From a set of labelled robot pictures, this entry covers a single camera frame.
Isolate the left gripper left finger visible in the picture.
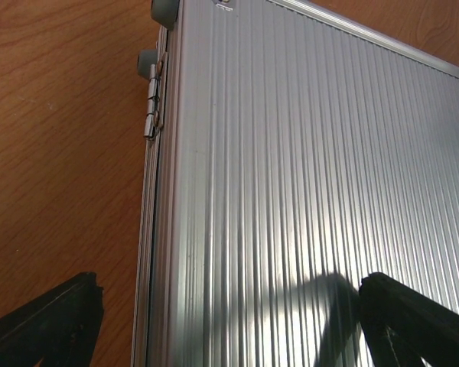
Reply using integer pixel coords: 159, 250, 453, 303
0, 272, 104, 366

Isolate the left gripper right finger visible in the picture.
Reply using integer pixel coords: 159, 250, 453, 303
359, 272, 459, 366

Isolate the aluminium poker case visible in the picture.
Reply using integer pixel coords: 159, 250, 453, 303
131, 1, 459, 366

